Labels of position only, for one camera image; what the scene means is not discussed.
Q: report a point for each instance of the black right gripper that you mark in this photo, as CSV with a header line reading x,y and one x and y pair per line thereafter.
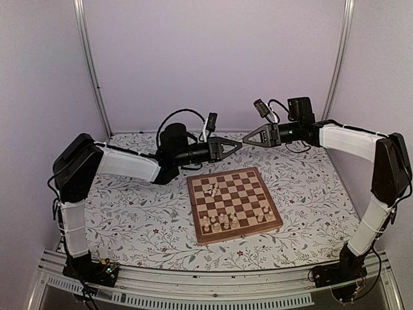
x,y
265,134

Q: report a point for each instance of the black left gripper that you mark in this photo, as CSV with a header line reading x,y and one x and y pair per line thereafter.
x,y
228,142

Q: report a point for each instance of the light chess king piece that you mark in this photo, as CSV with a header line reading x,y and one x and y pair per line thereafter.
x,y
234,223

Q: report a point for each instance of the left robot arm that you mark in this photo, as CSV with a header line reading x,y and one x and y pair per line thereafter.
x,y
75,169

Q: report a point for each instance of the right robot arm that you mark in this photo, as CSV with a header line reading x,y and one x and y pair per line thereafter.
x,y
391,168

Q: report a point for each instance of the wooden chess board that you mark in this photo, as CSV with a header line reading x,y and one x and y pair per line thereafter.
x,y
242,194

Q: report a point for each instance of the floral patterned table mat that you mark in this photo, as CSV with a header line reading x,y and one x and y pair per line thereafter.
x,y
137,223

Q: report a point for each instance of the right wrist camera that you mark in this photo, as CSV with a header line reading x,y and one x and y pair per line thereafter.
x,y
266,111

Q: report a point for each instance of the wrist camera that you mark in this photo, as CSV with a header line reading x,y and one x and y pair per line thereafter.
x,y
209,125
266,111

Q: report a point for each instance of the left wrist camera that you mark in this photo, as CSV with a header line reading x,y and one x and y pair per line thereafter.
x,y
209,125

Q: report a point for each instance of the right aluminium frame post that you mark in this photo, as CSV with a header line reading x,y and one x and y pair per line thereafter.
x,y
344,37

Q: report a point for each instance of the front aluminium rail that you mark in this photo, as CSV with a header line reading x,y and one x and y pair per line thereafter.
x,y
145,288

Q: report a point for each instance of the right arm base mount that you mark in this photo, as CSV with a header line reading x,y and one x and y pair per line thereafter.
x,y
350,268

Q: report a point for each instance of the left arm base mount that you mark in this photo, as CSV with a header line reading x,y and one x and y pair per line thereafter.
x,y
104,272

